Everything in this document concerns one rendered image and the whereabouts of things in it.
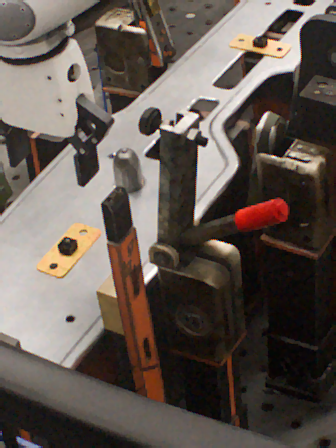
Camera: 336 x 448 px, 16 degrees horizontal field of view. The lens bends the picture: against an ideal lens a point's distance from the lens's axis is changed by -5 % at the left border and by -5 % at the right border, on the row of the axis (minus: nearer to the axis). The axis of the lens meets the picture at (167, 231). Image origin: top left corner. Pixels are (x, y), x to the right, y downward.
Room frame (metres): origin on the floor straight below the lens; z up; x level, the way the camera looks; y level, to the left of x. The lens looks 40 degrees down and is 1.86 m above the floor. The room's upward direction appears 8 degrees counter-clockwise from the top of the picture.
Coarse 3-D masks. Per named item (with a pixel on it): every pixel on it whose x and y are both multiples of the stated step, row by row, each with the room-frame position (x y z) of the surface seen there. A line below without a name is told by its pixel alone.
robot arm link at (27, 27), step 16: (0, 0) 0.92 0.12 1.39; (16, 0) 0.92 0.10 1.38; (32, 0) 0.92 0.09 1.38; (48, 0) 0.92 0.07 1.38; (64, 0) 0.92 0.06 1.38; (80, 0) 0.92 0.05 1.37; (96, 0) 0.93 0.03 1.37; (0, 16) 0.92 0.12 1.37; (16, 16) 0.92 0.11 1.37; (32, 16) 0.92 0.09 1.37; (48, 16) 0.92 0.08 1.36; (64, 16) 0.92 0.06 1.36; (0, 32) 0.92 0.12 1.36; (16, 32) 0.92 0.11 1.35; (32, 32) 0.92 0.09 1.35
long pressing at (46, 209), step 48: (288, 0) 1.54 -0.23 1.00; (192, 48) 1.43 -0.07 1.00; (144, 96) 1.32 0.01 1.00; (192, 96) 1.30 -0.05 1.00; (240, 96) 1.28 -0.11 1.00; (144, 144) 1.21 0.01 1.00; (48, 192) 1.14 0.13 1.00; (96, 192) 1.13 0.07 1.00; (144, 192) 1.12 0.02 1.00; (0, 240) 1.07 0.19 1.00; (48, 240) 1.06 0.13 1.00; (144, 240) 1.03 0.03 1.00; (0, 288) 0.99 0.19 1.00; (48, 288) 0.98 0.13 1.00; (96, 288) 0.97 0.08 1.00; (48, 336) 0.90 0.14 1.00; (96, 336) 0.89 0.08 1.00
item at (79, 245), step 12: (72, 228) 1.07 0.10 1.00; (84, 228) 1.06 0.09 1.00; (60, 240) 1.05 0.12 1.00; (72, 240) 1.04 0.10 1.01; (84, 240) 1.04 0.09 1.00; (96, 240) 1.04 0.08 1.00; (48, 252) 1.03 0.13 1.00; (60, 252) 1.03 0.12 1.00; (72, 252) 1.03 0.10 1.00; (84, 252) 1.03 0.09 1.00; (48, 264) 1.01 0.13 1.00; (60, 264) 1.01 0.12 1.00; (72, 264) 1.01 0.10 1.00; (60, 276) 0.99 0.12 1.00
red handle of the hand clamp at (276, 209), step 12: (264, 204) 0.89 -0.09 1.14; (276, 204) 0.88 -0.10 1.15; (240, 216) 0.90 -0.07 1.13; (252, 216) 0.89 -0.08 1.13; (264, 216) 0.88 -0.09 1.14; (276, 216) 0.87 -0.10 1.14; (192, 228) 0.94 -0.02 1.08; (204, 228) 0.93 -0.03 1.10; (216, 228) 0.91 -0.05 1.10; (228, 228) 0.91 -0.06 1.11; (240, 228) 0.90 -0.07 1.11; (252, 228) 0.89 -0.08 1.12; (180, 240) 0.94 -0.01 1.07; (192, 240) 0.93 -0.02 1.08; (204, 240) 0.92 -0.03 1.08
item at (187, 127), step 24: (144, 120) 0.95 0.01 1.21; (168, 120) 0.95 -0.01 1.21; (192, 120) 0.94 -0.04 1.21; (168, 144) 0.93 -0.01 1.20; (192, 144) 0.92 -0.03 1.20; (168, 168) 0.93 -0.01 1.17; (192, 168) 0.94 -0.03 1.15; (168, 192) 0.93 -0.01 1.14; (192, 192) 0.95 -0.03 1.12; (168, 216) 0.93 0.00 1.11; (192, 216) 0.95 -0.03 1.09; (168, 240) 0.93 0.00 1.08
